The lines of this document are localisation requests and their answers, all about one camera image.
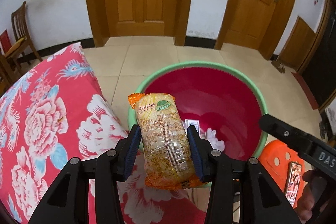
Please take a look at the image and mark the red bag on chair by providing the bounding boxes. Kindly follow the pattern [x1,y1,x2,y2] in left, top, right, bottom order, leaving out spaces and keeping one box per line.
[0,30,12,53]

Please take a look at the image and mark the wooden chair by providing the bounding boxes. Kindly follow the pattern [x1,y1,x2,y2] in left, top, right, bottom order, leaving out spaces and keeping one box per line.
[5,1,42,74]
[0,54,15,96]

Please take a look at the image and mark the near wooden chair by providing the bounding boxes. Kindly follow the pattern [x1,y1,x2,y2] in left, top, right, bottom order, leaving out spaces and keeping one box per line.
[0,54,15,96]

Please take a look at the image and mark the orange plastic stool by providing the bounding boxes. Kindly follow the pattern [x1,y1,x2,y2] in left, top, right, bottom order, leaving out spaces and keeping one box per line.
[259,140,305,208]

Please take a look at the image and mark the phone on stool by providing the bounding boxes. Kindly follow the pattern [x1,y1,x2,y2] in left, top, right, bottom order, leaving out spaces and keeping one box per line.
[284,161,302,207]

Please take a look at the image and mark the person right hand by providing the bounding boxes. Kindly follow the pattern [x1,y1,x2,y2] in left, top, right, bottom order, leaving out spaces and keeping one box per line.
[294,170,315,223]

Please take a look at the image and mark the far wooden chair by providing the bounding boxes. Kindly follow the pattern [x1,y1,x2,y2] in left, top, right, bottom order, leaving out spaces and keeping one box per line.
[5,1,42,74]

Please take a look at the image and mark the red bin green rim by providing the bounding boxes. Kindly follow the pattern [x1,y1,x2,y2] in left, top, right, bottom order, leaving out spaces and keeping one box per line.
[136,61,268,160]

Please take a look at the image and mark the white teal carton box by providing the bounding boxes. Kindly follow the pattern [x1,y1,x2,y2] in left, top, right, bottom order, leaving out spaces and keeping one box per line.
[184,119,201,136]

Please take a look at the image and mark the red floral tablecloth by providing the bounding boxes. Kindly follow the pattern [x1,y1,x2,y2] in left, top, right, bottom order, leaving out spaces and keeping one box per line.
[1,42,206,223]

